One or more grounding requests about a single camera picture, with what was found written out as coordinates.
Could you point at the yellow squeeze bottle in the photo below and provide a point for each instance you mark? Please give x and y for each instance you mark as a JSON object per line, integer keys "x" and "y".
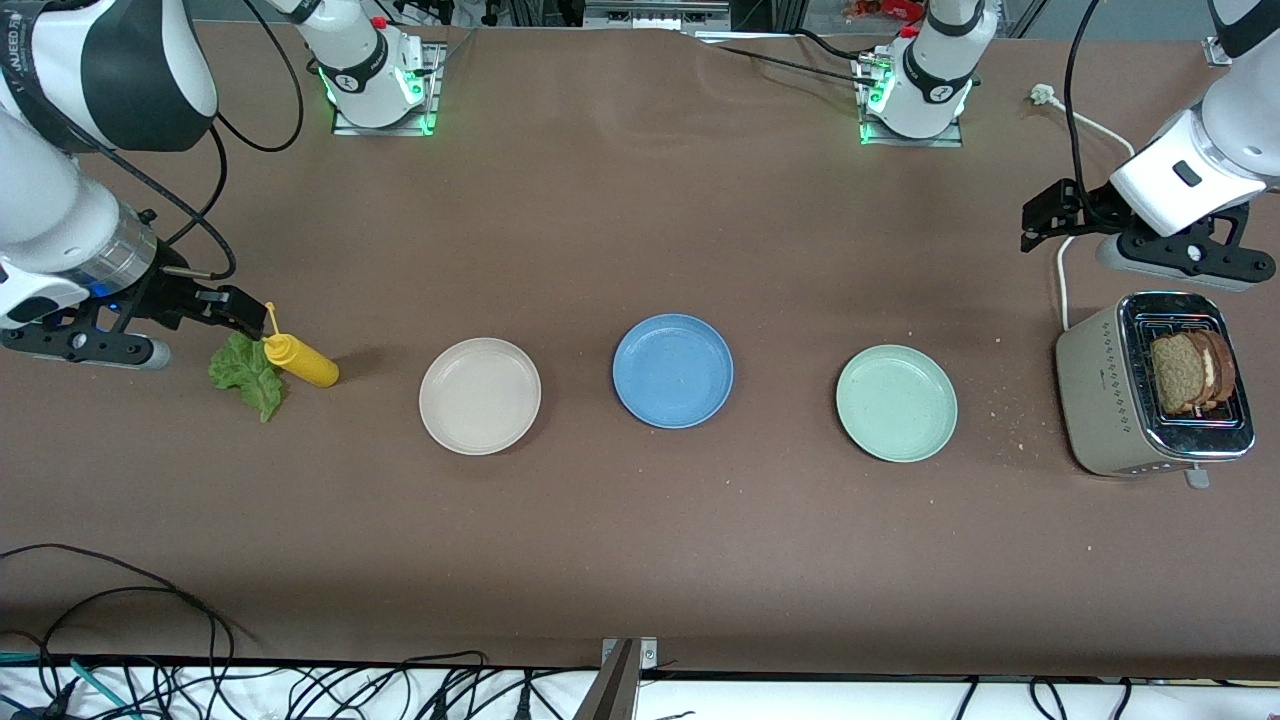
{"x": 305, "y": 362}

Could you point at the beige chrome toaster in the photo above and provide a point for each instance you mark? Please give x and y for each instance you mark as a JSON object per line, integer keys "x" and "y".
{"x": 1100, "y": 400}

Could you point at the brown bread slice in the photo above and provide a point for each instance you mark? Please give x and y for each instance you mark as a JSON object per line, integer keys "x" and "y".
{"x": 1178, "y": 375}
{"x": 1222, "y": 365}

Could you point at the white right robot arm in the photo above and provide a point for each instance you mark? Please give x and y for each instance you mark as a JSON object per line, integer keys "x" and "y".
{"x": 50, "y": 210}

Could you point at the beige plate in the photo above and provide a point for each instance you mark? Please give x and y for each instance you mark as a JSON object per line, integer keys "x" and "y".
{"x": 480, "y": 396}

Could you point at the blue plate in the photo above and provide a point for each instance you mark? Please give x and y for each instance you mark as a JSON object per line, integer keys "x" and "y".
{"x": 672, "y": 371}

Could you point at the grey metal bracket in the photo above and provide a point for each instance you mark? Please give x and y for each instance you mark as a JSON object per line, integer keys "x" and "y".
{"x": 650, "y": 15}

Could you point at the mint green plate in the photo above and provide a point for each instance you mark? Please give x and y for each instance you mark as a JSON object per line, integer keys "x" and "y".
{"x": 897, "y": 403}

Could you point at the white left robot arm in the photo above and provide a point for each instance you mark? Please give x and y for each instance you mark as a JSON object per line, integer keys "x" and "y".
{"x": 1160, "y": 190}

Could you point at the green lettuce leaf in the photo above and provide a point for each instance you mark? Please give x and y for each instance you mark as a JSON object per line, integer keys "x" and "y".
{"x": 250, "y": 380}

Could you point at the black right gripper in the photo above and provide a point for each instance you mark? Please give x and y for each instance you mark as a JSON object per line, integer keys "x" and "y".
{"x": 165, "y": 294}

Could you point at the aluminium camera post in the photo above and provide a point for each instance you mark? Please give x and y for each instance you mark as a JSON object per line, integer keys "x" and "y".
{"x": 615, "y": 690}

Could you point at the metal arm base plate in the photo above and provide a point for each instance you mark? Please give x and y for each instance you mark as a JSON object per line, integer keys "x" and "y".
{"x": 435, "y": 90}
{"x": 870, "y": 135}

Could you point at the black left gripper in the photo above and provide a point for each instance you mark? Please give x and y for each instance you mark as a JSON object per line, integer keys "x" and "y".
{"x": 1092, "y": 203}

